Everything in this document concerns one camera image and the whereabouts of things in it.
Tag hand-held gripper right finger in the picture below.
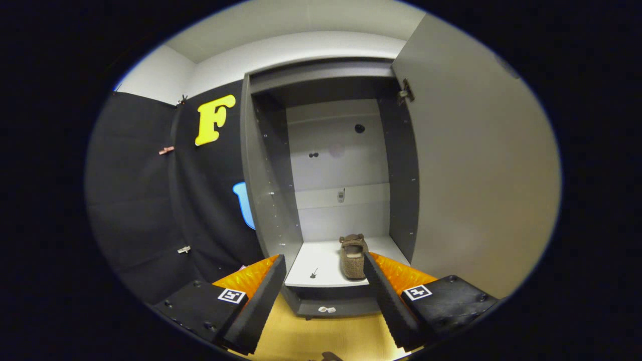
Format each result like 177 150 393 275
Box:
362 251 501 350

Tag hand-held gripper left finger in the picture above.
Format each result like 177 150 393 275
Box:
153 254 287 355

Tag grey shoe cabinet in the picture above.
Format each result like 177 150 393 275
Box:
241 58 419 319

